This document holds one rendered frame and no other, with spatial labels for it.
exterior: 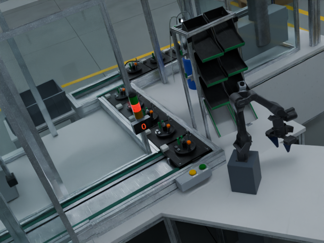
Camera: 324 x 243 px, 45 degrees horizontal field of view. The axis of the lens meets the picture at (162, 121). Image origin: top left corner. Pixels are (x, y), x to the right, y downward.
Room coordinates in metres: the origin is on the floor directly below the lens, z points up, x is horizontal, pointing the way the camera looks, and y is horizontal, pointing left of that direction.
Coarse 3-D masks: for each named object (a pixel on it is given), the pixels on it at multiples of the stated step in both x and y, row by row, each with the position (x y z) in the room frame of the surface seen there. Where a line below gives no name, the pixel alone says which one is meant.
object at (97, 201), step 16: (144, 160) 2.02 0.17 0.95; (160, 160) 2.02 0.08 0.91; (112, 176) 1.94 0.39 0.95; (128, 176) 1.94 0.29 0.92; (144, 176) 1.90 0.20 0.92; (160, 176) 1.86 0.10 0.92; (80, 192) 1.87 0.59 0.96; (96, 192) 1.86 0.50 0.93; (112, 192) 1.84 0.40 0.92; (128, 192) 1.80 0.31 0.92; (96, 208) 1.74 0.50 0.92
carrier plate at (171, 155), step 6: (180, 138) 2.11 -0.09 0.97; (186, 138) 2.09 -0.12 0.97; (192, 138) 2.08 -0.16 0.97; (198, 138) 2.06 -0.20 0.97; (174, 144) 2.07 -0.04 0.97; (198, 144) 2.00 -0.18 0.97; (204, 144) 1.98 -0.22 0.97; (168, 150) 2.02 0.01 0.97; (174, 150) 2.00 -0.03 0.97; (198, 150) 1.94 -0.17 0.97; (204, 150) 1.92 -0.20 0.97; (210, 150) 1.92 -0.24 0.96; (168, 156) 1.96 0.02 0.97; (174, 156) 1.95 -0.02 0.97; (180, 156) 1.93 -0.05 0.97; (186, 156) 1.91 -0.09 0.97; (192, 156) 1.90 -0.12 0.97; (198, 156) 1.89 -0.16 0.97; (174, 162) 1.89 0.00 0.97; (180, 162) 1.87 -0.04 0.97; (186, 162) 1.86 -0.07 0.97; (180, 168) 1.84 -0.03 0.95
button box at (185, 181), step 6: (204, 162) 1.82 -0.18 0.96; (198, 168) 1.79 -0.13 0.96; (210, 168) 1.76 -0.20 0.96; (186, 174) 1.77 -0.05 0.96; (198, 174) 1.74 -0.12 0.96; (204, 174) 1.75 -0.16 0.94; (210, 174) 1.76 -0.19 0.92; (180, 180) 1.73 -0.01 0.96; (186, 180) 1.71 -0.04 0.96; (192, 180) 1.72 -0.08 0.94; (198, 180) 1.73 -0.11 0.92; (180, 186) 1.70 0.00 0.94; (186, 186) 1.70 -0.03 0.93; (192, 186) 1.71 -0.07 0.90
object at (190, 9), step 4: (180, 0) 3.27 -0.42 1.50; (184, 0) 3.27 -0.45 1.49; (188, 0) 3.28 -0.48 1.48; (180, 4) 3.28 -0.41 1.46; (184, 4) 3.27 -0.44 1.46; (188, 4) 3.28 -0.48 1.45; (184, 8) 3.26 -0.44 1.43; (188, 8) 3.27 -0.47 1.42; (192, 8) 3.29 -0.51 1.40; (184, 12) 3.26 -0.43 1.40; (192, 12) 3.29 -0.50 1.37; (188, 16) 3.27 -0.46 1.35; (192, 16) 3.28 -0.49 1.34
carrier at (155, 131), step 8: (168, 120) 2.27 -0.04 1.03; (152, 128) 2.32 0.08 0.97; (160, 128) 2.26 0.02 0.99; (176, 128) 2.24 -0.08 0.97; (184, 128) 2.21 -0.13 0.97; (152, 136) 2.22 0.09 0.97; (160, 136) 2.17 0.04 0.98; (168, 136) 2.16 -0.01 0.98; (176, 136) 2.15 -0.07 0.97; (160, 144) 2.11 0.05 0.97; (168, 144) 2.10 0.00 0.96
